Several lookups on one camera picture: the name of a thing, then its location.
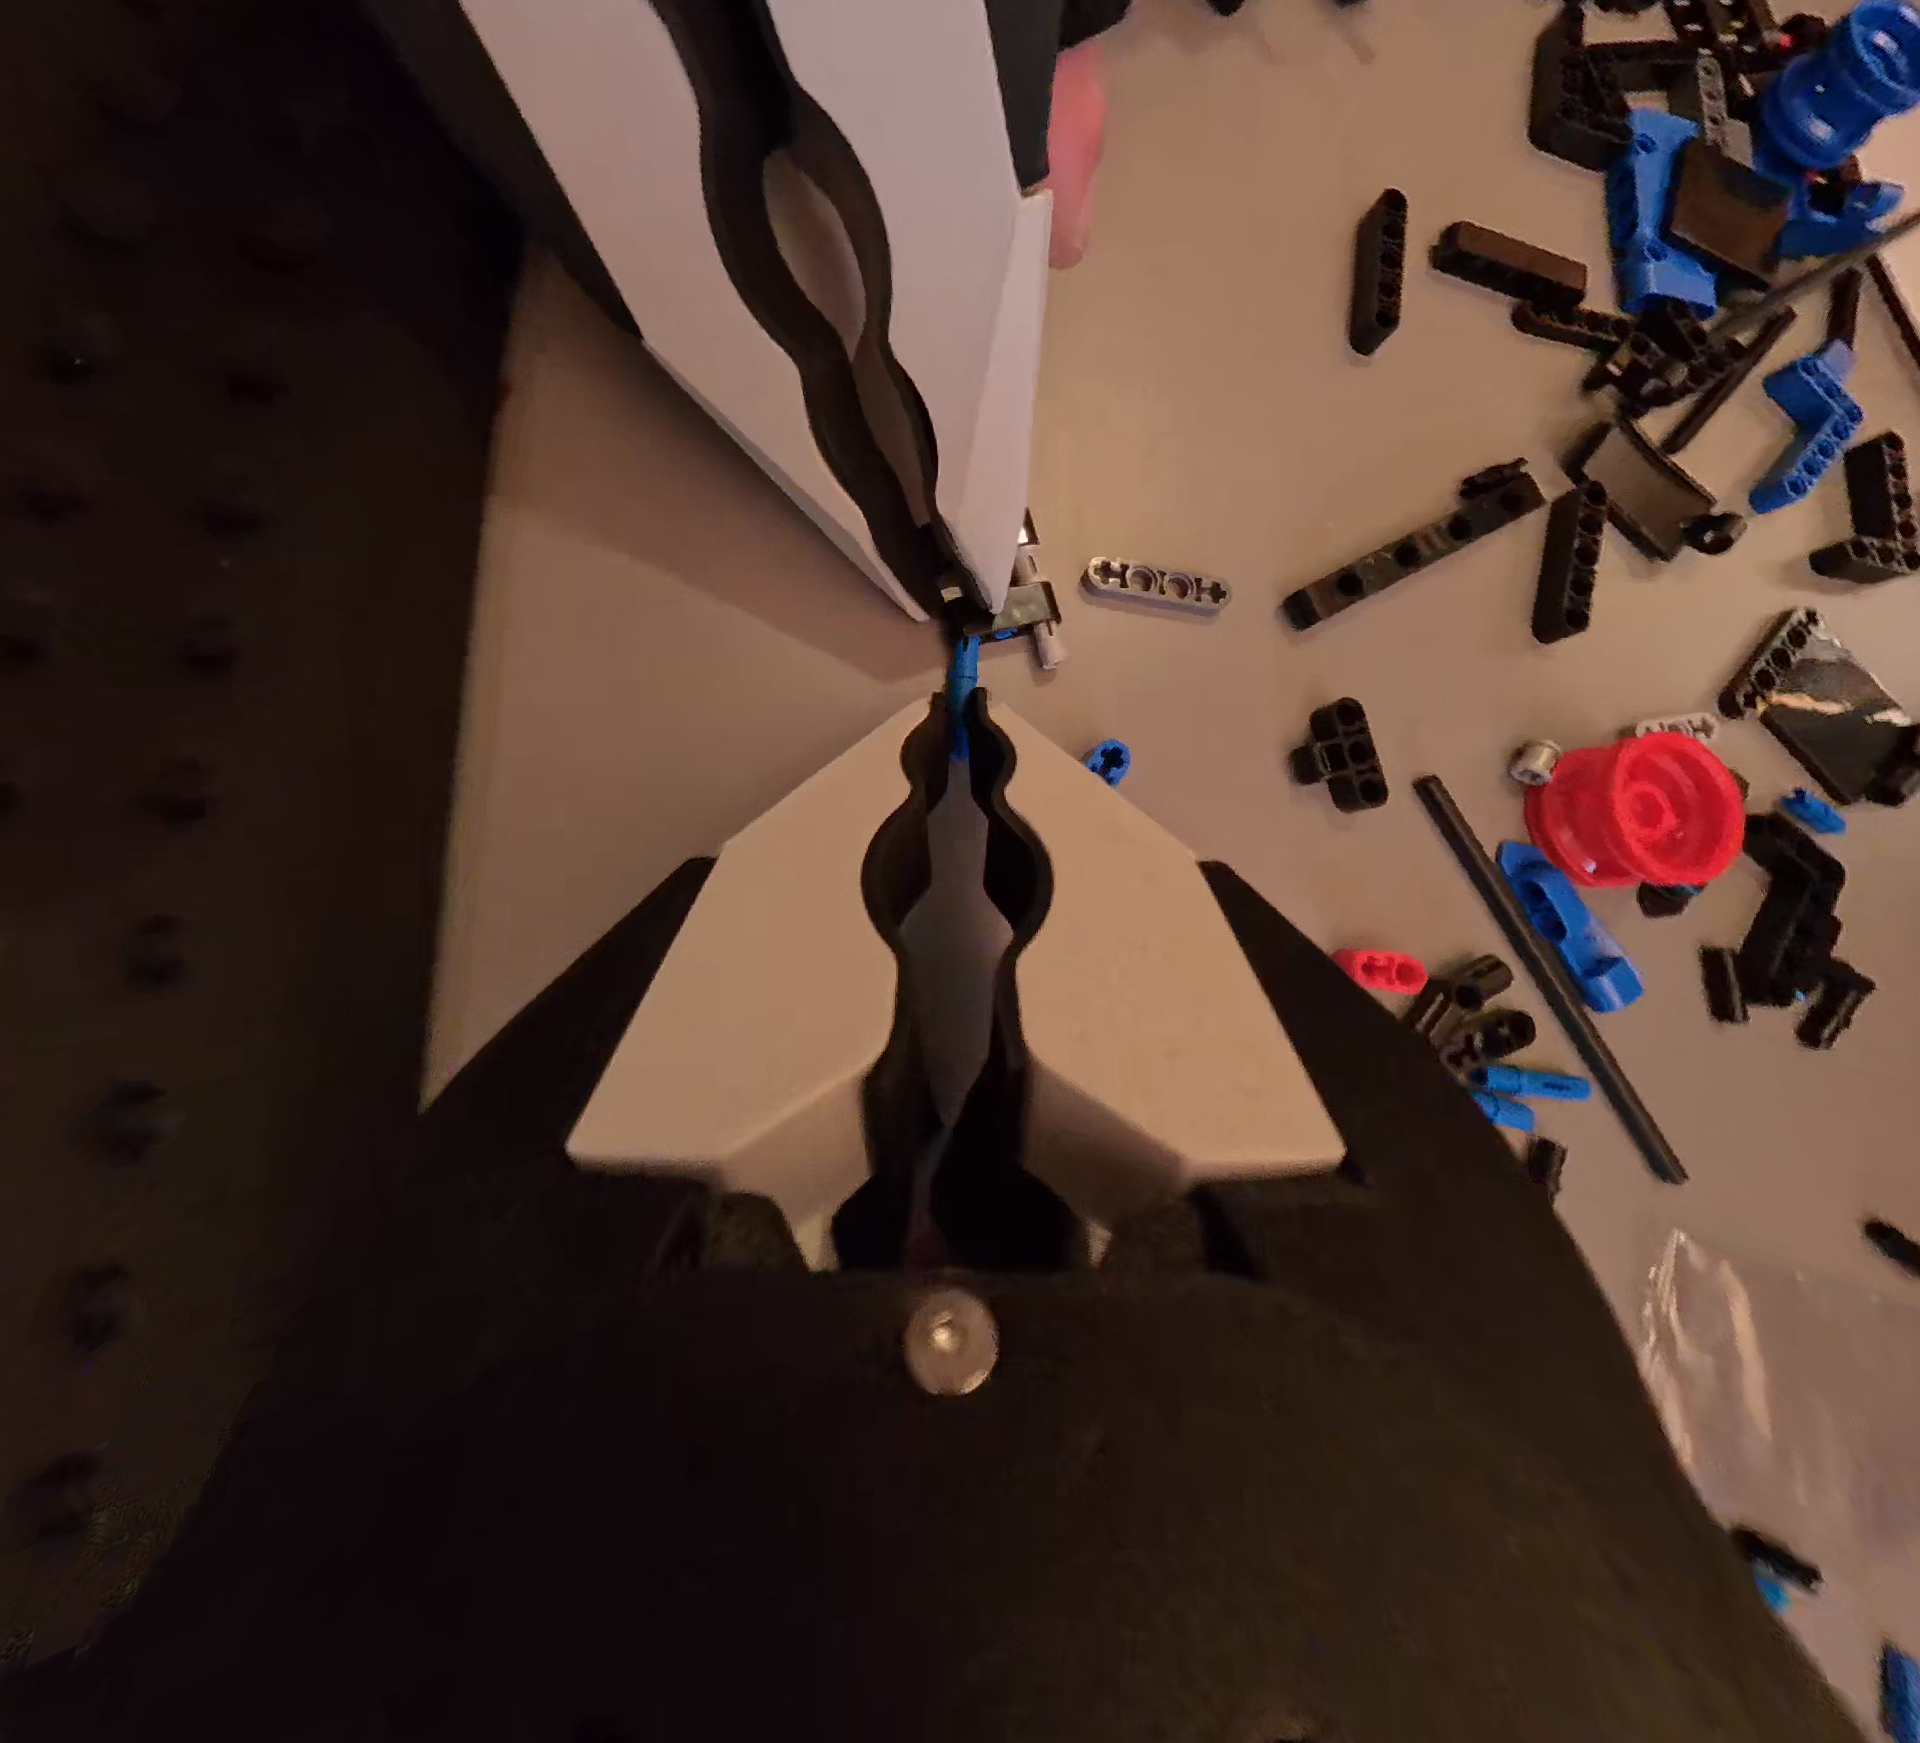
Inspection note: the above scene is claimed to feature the cluster of blue black pins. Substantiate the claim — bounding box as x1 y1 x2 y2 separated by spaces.
1732 1527 1823 1617

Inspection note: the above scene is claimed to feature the clear plastic bag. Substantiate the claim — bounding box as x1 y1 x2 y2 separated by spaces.
1635 1226 1920 1580

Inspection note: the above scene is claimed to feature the long black axle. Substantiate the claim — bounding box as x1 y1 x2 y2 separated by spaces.
1414 776 1691 1186
1710 250 1920 342

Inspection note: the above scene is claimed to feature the black angled beam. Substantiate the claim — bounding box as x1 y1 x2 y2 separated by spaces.
1806 430 1920 585
1727 814 1876 1048

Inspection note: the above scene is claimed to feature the black thin beam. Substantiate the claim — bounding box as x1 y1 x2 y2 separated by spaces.
1506 302 1638 354

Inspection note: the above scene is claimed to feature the blue angled beam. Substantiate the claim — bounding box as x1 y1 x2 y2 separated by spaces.
1746 340 1865 515

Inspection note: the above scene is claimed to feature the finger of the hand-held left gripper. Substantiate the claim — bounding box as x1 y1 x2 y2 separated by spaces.
754 0 1059 614
457 0 950 624

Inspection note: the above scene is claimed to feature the black five-hole beam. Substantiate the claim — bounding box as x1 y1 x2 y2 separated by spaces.
1344 188 1411 357

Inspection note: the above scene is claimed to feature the blue wheel rim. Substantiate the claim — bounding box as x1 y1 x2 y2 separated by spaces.
1756 0 1920 179

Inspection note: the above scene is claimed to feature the medium black axle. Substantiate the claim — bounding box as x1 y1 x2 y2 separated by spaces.
1656 304 1799 455

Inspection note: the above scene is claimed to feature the black three-hole connector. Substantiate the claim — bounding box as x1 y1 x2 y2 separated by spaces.
1582 311 1727 409

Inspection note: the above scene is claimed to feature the black open frame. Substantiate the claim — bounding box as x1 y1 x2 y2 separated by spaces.
1528 3 1705 173

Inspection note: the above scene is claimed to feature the blue flat panel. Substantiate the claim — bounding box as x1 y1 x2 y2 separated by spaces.
1605 109 1720 317

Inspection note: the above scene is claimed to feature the pile of small pins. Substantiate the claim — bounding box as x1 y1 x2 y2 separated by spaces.
1403 951 1595 1199

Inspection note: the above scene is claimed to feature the black perforated panel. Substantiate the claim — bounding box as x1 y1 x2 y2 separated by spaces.
0 0 526 1669

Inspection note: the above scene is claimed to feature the grey desk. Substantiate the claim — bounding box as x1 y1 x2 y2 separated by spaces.
421 0 1920 1743

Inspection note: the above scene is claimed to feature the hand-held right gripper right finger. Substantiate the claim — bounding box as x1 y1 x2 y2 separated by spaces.
932 689 1348 1271

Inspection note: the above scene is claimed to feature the red wheel rim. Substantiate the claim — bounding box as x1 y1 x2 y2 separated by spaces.
1523 726 1750 890

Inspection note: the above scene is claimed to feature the person's left hand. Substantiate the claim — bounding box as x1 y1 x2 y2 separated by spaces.
1045 32 1116 273

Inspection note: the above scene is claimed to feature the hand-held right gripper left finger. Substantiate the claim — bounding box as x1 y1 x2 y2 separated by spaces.
564 698 955 1271

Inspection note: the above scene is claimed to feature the long black holed beam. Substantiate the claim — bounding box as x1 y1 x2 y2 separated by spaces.
1281 459 1549 636

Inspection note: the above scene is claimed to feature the grey black long pin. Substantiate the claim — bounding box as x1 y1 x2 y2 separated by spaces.
1020 511 1070 674

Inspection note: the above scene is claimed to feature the blue curved panel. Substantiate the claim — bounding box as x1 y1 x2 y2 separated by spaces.
1496 840 1646 1015

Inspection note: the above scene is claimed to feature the blue fender piece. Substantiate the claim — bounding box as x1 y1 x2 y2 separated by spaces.
1769 176 1907 265

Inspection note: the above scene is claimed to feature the grey thin beam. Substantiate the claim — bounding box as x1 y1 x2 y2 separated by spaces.
1083 556 1236 616

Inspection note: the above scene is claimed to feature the black flat plate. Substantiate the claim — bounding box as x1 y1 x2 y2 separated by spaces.
1429 220 1589 309

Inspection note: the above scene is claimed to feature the black tee connector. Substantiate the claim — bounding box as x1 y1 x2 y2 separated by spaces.
1290 698 1389 811

